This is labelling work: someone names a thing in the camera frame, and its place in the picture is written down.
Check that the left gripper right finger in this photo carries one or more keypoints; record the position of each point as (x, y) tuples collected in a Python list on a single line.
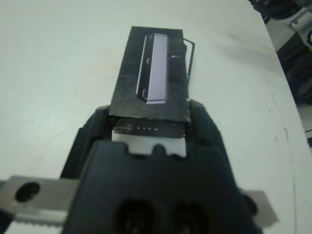
[(207, 131)]

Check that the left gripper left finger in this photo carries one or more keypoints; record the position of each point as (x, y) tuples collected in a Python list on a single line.
[(83, 151)]

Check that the black printed box lid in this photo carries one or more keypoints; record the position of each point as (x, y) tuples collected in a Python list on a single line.
[(151, 73)]

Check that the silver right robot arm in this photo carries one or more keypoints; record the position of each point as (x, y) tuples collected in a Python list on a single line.
[(292, 22)]

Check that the black box base white insert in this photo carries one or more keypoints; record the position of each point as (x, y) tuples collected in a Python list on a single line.
[(146, 143)]

